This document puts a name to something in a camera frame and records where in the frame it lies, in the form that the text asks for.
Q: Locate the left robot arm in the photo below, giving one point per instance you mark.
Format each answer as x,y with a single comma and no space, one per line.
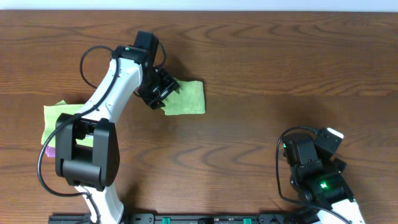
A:
86,144

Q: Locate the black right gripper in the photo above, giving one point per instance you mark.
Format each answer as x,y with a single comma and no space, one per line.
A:
338,167

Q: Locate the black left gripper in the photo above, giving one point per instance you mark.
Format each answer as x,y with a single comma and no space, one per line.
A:
165,90

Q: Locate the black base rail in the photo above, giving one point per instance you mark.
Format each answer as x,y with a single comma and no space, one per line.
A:
262,218

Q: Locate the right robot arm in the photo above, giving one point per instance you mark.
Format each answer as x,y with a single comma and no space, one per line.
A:
338,199

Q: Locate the folded purple cloth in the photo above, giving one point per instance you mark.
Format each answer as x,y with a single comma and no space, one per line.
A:
50,151

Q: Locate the light green microfiber cloth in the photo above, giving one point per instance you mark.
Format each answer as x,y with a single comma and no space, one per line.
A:
190,99

